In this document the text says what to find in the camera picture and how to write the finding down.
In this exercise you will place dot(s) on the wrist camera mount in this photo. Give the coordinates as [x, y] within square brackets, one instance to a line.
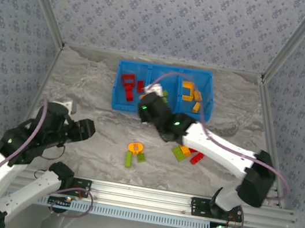
[155, 88]
[68, 105]

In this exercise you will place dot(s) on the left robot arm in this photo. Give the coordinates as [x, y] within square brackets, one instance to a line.
[41, 186]

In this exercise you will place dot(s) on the orange eight-stud lego brick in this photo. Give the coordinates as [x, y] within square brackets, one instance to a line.
[185, 151]

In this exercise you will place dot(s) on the red lego window frame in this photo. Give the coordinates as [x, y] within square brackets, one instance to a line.
[123, 77]

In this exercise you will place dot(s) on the blue three-compartment plastic bin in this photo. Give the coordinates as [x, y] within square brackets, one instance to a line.
[120, 98]

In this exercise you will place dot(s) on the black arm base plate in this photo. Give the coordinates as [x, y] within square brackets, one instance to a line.
[83, 185]
[198, 208]

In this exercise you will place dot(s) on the green eight-stud lego brick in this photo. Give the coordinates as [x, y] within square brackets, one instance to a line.
[177, 154]

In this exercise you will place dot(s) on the orange lego window frame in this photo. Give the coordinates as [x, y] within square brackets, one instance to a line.
[187, 98]

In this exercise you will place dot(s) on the small green lego brick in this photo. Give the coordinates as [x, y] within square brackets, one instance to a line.
[141, 157]
[165, 100]

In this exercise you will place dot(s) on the orange round lego plate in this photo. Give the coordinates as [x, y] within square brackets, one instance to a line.
[140, 147]

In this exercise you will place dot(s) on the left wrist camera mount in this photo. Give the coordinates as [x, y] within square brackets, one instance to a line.
[68, 105]

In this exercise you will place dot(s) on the long green lego brick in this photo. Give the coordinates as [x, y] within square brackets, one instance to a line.
[128, 159]

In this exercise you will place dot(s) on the wide aluminium frame rail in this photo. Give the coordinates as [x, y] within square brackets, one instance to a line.
[141, 197]

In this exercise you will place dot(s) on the long red lego brick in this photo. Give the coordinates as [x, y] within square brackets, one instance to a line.
[128, 94]
[196, 158]

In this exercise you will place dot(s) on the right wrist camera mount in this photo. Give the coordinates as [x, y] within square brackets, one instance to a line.
[155, 88]

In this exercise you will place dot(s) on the thin aluminium rail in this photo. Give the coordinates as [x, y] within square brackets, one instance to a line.
[164, 60]

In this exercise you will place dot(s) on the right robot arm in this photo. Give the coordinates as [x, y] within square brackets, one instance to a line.
[216, 151]

